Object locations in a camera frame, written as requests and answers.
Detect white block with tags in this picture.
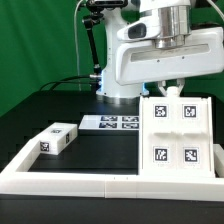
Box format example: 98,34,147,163
38,122,78,155

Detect white cabinet box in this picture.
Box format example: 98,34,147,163
138,87,215,177

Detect black cable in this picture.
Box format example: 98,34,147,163
39,74,101,92

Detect white U-shaped frame border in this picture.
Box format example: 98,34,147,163
0,140,224,202

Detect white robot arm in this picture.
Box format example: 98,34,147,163
81,0,224,104

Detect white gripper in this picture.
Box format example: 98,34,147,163
116,22,224,96

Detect white cable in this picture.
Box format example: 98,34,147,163
73,0,83,92

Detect white flat panel with tags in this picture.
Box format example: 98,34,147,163
79,115,139,131

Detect white door piece with knob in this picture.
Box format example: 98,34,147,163
142,100,175,173

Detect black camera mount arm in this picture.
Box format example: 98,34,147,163
82,0,102,74

